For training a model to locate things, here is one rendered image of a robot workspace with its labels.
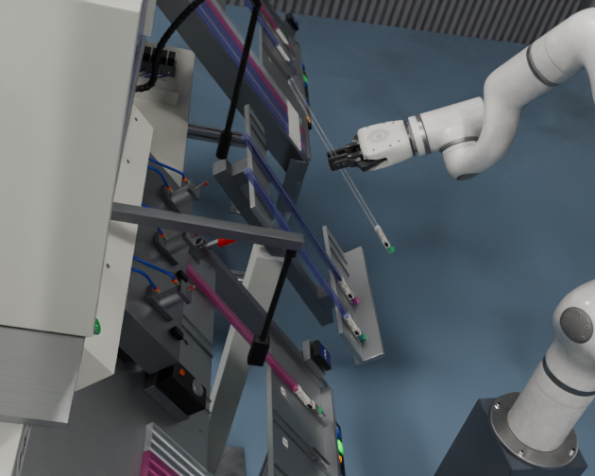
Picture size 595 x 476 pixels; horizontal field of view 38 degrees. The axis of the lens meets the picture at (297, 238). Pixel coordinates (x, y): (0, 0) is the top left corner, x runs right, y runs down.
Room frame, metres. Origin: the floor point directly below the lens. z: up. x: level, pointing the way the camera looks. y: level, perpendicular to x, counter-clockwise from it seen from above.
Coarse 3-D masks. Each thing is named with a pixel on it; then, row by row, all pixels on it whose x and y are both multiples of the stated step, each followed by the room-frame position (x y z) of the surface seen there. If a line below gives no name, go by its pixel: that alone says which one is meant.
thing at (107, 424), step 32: (192, 320) 0.95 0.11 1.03; (192, 352) 0.89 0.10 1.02; (96, 384) 0.67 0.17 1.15; (128, 384) 0.72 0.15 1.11; (96, 416) 0.64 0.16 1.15; (128, 416) 0.68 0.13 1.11; (160, 416) 0.73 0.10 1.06; (192, 416) 0.79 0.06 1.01; (32, 448) 0.53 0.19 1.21; (64, 448) 0.56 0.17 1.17; (96, 448) 0.60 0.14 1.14; (128, 448) 0.64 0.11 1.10; (192, 448) 0.74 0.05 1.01
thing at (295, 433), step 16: (272, 336) 1.15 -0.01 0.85; (272, 352) 1.11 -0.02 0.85; (288, 368) 1.13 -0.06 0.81; (272, 384) 1.04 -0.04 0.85; (304, 384) 1.14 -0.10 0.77; (272, 400) 1.00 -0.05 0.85; (288, 400) 1.05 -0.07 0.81; (320, 400) 1.16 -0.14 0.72; (272, 416) 0.97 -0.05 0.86; (288, 416) 1.01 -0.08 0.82; (304, 416) 1.06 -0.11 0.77; (320, 416) 1.12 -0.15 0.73; (272, 432) 0.94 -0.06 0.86; (288, 432) 0.98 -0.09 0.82; (304, 432) 1.03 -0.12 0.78; (320, 432) 1.08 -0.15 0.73; (272, 448) 0.91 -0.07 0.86; (288, 448) 0.95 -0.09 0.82; (304, 448) 0.99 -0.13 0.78; (320, 448) 1.04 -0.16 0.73; (272, 464) 0.88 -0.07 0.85; (288, 464) 0.91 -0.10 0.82; (304, 464) 0.95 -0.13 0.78; (320, 464) 0.99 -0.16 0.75
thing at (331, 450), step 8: (320, 392) 1.18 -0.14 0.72; (328, 392) 1.18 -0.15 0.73; (328, 400) 1.16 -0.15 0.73; (328, 408) 1.14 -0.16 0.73; (328, 416) 1.12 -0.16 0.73; (328, 424) 1.10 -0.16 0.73; (328, 432) 1.09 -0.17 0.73; (336, 432) 1.09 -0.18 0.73; (328, 440) 1.07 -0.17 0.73; (336, 440) 1.07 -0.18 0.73; (328, 448) 1.05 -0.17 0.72; (336, 448) 1.05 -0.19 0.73; (328, 456) 1.03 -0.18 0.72; (336, 456) 1.03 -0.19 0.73; (336, 464) 1.01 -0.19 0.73; (336, 472) 1.00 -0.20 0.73
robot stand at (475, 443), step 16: (480, 400) 1.32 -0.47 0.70; (480, 416) 1.29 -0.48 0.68; (464, 432) 1.31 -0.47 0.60; (480, 432) 1.27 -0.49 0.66; (464, 448) 1.29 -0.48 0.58; (480, 448) 1.25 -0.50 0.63; (496, 448) 1.22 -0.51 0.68; (448, 464) 1.30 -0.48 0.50; (464, 464) 1.27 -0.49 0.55; (480, 464) 1.23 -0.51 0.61; (496, 464) 1.20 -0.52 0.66; (512, 464) 1.18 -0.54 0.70; (576, 464) 1.23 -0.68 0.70
